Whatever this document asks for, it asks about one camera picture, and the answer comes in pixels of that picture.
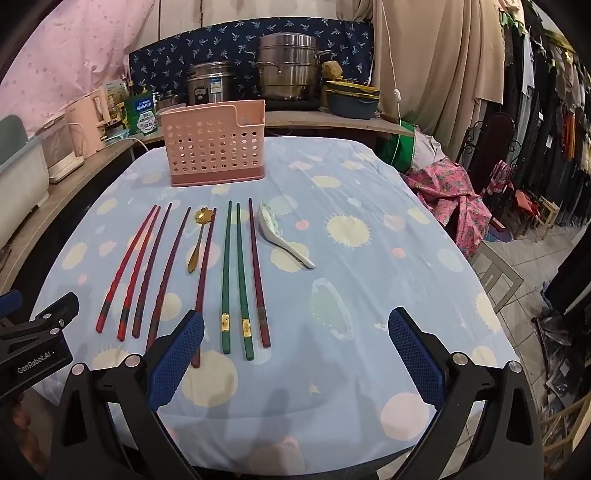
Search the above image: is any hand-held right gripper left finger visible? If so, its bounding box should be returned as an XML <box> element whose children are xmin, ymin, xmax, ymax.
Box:
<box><xmin>48</xmin><ymin>309</ymin><xmax>206</xmax><ymax>480</ymax></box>

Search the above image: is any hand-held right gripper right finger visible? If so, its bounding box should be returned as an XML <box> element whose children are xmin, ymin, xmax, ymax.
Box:
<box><xmin>388</xmin><ymin>307</ymin><xmax>546</xmax><ymax>480</ymax></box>

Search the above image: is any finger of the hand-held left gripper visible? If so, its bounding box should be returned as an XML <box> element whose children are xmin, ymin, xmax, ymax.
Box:
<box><xmin>0</xmin><ymin>293</ymin><xmax>79</xmax><ymax>358</ymax></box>
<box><xmin>0</xmin><ymin>290</ymin><xmax>23</xmax><ymax>324</ymax></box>

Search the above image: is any dark red twisted chopstick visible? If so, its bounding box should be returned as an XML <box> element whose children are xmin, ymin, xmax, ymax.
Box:
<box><xmin>131</xmin><ymin>202</ymin><xmax>173</xmax><ymax>339</ymax></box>
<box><xmin>248</xmin><ymin>198</ymin><xmax>271</xmax><ymax>349</ymax></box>
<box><xmin>191</xmin><ymin>208</ymin><xmax>218</xmax><ymax>369</ymax></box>
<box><xmin>145</xmin><ymin>206</ymin><xmax>192</xmax><ymax>354</ymax></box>

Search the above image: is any red chopstick with black band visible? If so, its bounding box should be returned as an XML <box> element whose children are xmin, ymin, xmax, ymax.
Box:
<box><xmin>117</xmin><ymin>207</ymin><xmax>162</xmax><ymax>342</ymax></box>
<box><xmin>95</xmin><ymin>205</ymin><xmax>158</xmax><ymax>334</ymax></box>

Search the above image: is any green chopstick with gold band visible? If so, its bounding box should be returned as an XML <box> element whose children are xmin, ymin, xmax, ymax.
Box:
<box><xmin>221</xmin><ymin>200</ymin><xmax>232</xmax><ymax>355</ymax></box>
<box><xmin>236</xmin><ymin>202</ymin><xmax>256</xmax><ymax>361</ymax></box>

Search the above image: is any white ceramic soup spoon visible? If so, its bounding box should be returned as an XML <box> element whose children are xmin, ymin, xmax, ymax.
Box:
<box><xmin>257</xmin><ymin>202</ymin><xmax>317</xmax><ymax>270</ymax></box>

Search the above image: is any pink perforated utensil basket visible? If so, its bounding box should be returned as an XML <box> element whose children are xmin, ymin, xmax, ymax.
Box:
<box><xmin>159</xmin><ymin>99</ymin><xmax>267</xmax><ymax>188</ymax></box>

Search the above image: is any grey stool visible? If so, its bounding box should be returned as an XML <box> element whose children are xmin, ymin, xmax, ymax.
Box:
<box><xmin>471</xmin><ymin>242</ymin><xmax>525</xmax><ymax>315</ymax></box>

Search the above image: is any light blue planet-print tablecloth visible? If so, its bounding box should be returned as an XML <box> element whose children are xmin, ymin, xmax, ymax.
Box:
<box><xmin>34</xmin><ymin>136</ymin><xmax>520</xmax><ymax>480</ymax></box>

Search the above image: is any white storage box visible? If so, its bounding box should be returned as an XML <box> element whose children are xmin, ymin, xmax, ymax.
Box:
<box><xmin>0</xmin><ymin>114</ymin><xmax>51</xmax><ymax>250</ymax></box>

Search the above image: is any gold flower-shaped spoon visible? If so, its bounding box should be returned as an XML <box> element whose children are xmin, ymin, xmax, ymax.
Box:
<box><xmin>187</xmin><ymin>208</ymin><xmax>212</xmax><ymax>273</ymax></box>

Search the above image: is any pink pineapple-print cloth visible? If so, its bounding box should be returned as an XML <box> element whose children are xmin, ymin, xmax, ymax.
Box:
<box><xmin>406</xmin><ymin>159</ymin><xmax>492</xmax><ymax>259</ymax></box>

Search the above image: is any white countertop appliance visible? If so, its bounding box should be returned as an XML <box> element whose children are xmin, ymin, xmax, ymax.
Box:
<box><xmin>39</xmin><ymin>117</ymin><xmax>86</xmax><ymax>184</ymax></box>

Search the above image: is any wooden stool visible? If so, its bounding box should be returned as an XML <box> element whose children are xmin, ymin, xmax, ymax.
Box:
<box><xmin>512</xmin><ymin>189</ymin><xmax>561</xmax><ymax>238</ymax></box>

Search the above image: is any pink electric kettle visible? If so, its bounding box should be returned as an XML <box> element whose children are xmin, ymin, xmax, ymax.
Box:
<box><xmin>65</xmin><ymin>88</ymin><xmax>110</xmax><ymax>155</ymax></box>

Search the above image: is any red checkered cloth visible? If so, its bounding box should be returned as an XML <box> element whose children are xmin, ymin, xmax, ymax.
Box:
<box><xmin>489</xmin><ymin>161</ymin><xmax>513</xmax><ymax>197</ymax></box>

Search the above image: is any grey cloth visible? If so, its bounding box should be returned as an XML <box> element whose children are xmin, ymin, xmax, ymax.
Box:
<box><xmin>413</xmin><ymin>129</ymin><xmax>448</xmax><ymax>171</ymax></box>

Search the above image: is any green cloth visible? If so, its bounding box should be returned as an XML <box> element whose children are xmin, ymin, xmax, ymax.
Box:
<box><xmin>379</xmin><ymin>121</ymin><xmax>419</xmax><ymax>174</ymax></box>

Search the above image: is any green carton box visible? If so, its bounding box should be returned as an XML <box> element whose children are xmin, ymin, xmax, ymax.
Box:
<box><xmin>124</xmin><ymin>95</ymin><xmax>158</xmax><ymax>138</ymax></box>

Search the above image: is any dark metal chair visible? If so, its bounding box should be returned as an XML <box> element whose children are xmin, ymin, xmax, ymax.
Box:
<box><xmin>457</xmin><ymin>112</ymin><xmax>515</xmax><ymax>195</ymax></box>

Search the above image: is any pink floral curtain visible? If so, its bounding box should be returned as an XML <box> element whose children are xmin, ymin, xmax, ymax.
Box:
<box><xmin>0</xmin><ymin>0</ymin><xmax>158</xmax><ymax>134</ymax></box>

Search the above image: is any blue casserole dish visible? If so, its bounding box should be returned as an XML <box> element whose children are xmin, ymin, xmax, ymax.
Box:
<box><xmin>325</xmin><ymin>80</ymin><xmax>382</xmax><ymax>120</ymax></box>

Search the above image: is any rack of hanging clothes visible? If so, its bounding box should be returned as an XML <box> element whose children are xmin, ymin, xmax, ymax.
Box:
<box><xmin>503</xmin><ymin>0</ymin><xmax>591</xmax><ymax>232</ymax></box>

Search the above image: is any stainless steel rice cooker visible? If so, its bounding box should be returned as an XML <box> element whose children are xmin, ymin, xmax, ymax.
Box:
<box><xmin>186</xmin><ymin>61</ymin><xmax>236</xmax><ymax>106</ymax></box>

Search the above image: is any beige curtain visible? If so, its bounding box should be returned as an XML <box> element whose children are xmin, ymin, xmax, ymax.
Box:
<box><xmin>335</xmin><ymin>0</ymin><xmax>506</xmax><ymax>148</ymax></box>

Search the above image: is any stainless steel steamer pot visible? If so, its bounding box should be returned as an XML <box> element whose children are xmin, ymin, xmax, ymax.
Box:
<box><xmin>255</xmin><ymin>33</ymin><xmax>333</xmax><ymax>102</ymax></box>

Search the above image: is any white cable with switch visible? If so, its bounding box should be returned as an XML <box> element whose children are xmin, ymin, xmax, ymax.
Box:
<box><xmin>383</xmin><ymin>0</ymin><xmax>408</xmax><ymax>125</ymax></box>

